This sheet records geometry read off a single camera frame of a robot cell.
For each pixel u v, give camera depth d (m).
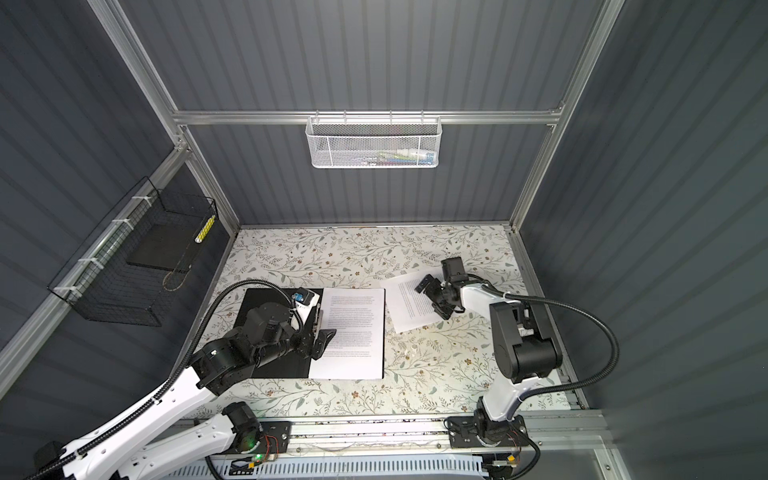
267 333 0.53
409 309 0.97
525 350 0.47
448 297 0.72
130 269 0.72
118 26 0.70
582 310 0.44
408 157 0.91
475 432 0.73
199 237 0.80
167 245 0.78
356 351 0.88
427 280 0.89
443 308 0.87
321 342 0.64
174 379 0.47
